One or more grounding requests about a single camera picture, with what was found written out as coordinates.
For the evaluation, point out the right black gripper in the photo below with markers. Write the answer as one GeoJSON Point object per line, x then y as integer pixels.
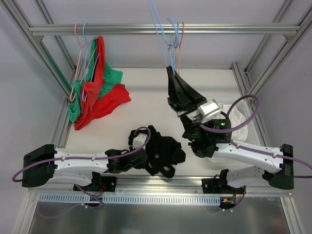
{"type": "Point", "coordinates": [183, 107]}

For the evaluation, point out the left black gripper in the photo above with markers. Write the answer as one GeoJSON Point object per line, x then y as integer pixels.
{"type": "Point", "coordinates": [153, 149]}

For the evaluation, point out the black tank top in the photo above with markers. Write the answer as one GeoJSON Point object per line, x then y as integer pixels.
{"type": "Point", "coordinates": [164, 152]}

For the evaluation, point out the blue hanger of white top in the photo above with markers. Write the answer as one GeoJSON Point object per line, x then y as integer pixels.
{"type": "Point", "coordinates": [173, 44]}

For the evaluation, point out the blue hanger of black top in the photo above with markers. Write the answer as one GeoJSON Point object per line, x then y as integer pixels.
{"type": "Point", "coordinates": [160, 31]}

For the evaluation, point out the pink hanger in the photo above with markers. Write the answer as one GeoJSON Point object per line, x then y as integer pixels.
{"type": "Point", "coordinates": [180, 46]}
{"type": "Point", "coordinates": [80, 52]}

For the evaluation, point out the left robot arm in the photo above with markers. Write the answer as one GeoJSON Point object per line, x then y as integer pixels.
{"type": "Point", "coordinates": [47, 165]}

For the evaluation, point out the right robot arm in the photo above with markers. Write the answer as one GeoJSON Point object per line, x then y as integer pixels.
{"type": "Point", "coordinates": [209, 132]}

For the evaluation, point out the red tank top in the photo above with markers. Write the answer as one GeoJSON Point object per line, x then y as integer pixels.
{"type": "Point", "coordinates": [91, 107]}

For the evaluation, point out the green tank top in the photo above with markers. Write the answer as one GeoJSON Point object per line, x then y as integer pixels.
{"type": "Point", "coordinates": [111, 77]}

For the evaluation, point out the blue hanger of red top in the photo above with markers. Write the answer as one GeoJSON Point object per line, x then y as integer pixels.
{"type": "Point", "coordinates": [88, 43]}

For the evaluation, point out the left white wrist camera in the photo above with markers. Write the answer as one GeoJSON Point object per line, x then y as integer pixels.
{"type": "Point", "coordinates": [139, 140]}

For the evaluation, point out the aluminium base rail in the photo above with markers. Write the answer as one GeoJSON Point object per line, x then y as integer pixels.
{"type": "Point", "coordinates": [147, 184]}

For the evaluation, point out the aluminium hanging rail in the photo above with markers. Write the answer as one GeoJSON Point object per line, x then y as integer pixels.
{"type": "Point", "coordinates": [148, 29]}

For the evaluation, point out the white slotted cable duct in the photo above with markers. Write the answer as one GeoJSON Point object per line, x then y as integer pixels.
{"type": "Point", "coordinates": [133, 199]}

